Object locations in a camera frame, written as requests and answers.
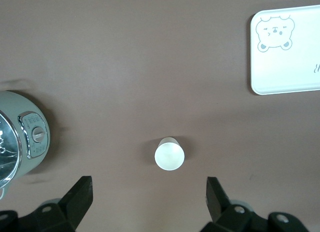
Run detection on glass pot lid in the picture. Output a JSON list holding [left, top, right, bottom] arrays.
[[0, 111, 21, 190]]

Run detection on cream tray with bear print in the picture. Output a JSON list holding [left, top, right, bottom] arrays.
[[249, 4, 320, 96]]

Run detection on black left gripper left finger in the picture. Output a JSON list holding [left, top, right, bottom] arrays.
[[22, 175, 94, 232]]

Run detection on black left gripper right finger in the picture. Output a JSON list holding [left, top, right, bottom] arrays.
[[199, 176, 271, 232]]

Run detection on sage green electric cooking pot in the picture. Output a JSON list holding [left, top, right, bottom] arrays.
[[0, 90, 51, 200]]

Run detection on white plastic cup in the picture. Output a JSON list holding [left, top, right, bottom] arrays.
[[154, 136, 186, 171]]

